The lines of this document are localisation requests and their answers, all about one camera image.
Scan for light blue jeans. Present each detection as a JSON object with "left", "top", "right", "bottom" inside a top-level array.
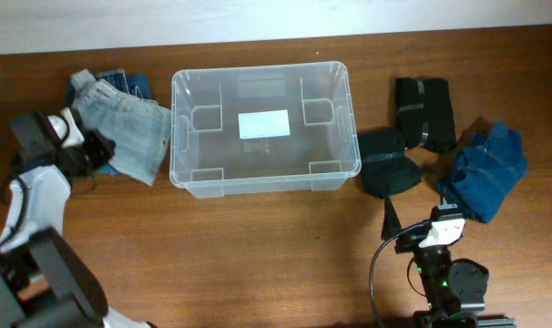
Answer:
[{"left": 70, "top": 69, "right": 171, "bottom": 186}]

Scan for dark blue jeans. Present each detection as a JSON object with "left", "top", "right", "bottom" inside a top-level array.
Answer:
[{"left": 66, "top": 68, "right": 153, "bottom": 175}]

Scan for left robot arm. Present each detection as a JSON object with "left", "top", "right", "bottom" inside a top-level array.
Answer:
[{"left": 0, "top": 108, "right": 146, "bottom": 328}]

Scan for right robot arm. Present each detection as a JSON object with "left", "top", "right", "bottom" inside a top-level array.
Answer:
[{"left": 382, "top": 198, "right": 489, "bottom": 327}]

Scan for blue folded shirt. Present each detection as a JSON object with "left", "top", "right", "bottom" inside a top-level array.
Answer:
[{"left": 436, "top": 122, "right": 528, "bottom": 224}]

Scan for black folded garment, lower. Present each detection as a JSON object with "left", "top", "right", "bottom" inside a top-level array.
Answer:
[{"left": 358, "top": 128, "right": 424, "bottom": 199}]

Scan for black folded garment,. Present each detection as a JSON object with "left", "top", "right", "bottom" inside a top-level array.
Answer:
[
  {"left": 358, "top": 128, "right": 424, "bottom": 199},
  {"left": 395, "top": 77, "right": 457, "bottom": 154}
]

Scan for black folded garment, upper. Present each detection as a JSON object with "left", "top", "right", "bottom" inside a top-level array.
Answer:
[{"left": 395, "top": 77, "right": 457, "bottom": 154}]

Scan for clear plastic storage bin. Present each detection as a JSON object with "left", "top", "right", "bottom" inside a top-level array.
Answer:
[{"left": 169, "top": 61, "right": 362, "bottom": 199}]

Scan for white label in bin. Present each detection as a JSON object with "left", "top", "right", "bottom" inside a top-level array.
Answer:
[{"left": 238, "top": 109, "right": 291, "bottom": 139}]

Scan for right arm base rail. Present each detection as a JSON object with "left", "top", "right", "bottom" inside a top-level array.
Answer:
[{"left": 412, "top": 312, "right": 517, "bottom": 328}]

